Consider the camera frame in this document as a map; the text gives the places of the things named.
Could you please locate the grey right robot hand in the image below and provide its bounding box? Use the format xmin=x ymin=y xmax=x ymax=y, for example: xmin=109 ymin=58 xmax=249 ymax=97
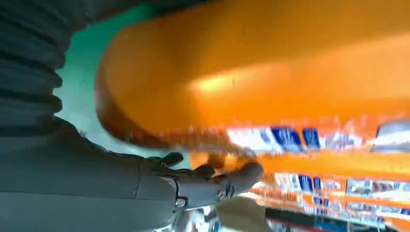
xmin=0 ymin=116 xmax=265 ymax=232

